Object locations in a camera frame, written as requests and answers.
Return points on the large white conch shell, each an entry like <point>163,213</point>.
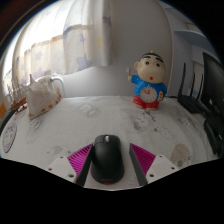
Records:
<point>41,100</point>

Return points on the wooden model sailing ship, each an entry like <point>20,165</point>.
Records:
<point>18,103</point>

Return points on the white wall shelf unit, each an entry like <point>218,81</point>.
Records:
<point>191,35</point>

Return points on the black monitor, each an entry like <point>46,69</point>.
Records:
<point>215,90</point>

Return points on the black computer mouse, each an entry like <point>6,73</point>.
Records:
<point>107,160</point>

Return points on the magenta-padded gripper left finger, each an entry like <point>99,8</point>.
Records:
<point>80,160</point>

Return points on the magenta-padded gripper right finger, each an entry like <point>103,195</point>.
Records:
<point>143,160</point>

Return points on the wooden chair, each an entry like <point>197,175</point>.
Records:
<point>2,110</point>

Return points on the white star-print curtain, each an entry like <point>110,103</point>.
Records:
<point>70,40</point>

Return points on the cartoon boy figurine clock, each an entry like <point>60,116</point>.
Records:
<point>148,90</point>

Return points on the white cartoon-print tablecloth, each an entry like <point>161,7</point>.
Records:
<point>83,126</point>

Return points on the small black box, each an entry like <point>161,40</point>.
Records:
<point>215,133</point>

